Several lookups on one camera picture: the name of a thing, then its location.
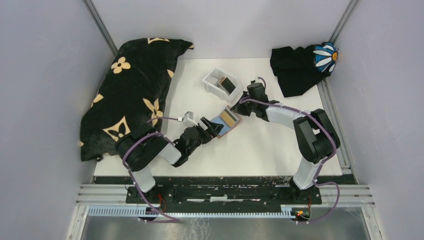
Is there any black cloth with daisy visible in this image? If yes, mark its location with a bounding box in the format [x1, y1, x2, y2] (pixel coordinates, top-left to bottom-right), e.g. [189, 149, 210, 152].
[270, 42, 339, 98]

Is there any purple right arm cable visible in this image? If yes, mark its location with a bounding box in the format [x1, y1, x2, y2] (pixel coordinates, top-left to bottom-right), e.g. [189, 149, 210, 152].
[239, 76, 341, 225]

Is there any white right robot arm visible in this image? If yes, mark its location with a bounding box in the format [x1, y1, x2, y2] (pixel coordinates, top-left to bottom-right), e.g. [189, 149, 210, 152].
[231, 81, 341, 204]

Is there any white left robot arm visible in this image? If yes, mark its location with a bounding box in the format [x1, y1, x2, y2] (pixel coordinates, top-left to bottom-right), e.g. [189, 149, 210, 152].
[115, 111, 225, 204]

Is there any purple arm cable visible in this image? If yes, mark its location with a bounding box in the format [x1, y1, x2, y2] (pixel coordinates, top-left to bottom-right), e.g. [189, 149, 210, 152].
[239, 76, 341, 225]
[121, 116, 182, 223]

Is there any black floral pillow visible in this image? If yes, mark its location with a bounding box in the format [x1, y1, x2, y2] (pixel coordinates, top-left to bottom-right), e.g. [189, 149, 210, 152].
[79, 37, 194, 162]

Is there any gold credit card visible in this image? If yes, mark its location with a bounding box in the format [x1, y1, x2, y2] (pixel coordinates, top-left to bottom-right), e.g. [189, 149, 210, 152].
[219, 109, 240, 128]

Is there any tan leather card holder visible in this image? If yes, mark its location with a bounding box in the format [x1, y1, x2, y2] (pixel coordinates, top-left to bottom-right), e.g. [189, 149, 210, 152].
[211, 105, 241, 139]

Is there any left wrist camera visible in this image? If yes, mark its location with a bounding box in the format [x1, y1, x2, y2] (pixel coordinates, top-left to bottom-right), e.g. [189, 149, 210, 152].
[177, 111, 198, 128]

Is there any stack of grey cards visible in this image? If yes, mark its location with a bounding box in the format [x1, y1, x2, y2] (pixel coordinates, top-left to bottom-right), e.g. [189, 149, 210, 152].
[206, 75, 220, 87]

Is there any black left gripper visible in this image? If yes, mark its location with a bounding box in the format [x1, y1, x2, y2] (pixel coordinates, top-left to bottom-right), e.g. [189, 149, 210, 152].
[187, 116, 224, 156]

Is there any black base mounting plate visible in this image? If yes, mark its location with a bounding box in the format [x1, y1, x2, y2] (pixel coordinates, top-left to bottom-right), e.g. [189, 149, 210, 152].
[144, 176, 323, 214]

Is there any clear acrylic card tray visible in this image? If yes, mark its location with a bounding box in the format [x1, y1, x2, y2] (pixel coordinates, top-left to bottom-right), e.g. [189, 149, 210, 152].
[202, 67, 243, 105]

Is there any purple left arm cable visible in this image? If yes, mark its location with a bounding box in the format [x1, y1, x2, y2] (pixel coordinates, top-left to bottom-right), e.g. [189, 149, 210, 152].
[121, 116, 182, 223]

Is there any aluminium rail frame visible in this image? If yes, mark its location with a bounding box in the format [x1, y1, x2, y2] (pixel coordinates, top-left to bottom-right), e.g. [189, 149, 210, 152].
[65, 165, 384, 240]

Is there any dark credit card in tray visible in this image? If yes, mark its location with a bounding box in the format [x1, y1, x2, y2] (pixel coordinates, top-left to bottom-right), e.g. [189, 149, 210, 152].
[218, 76, 236, 95]

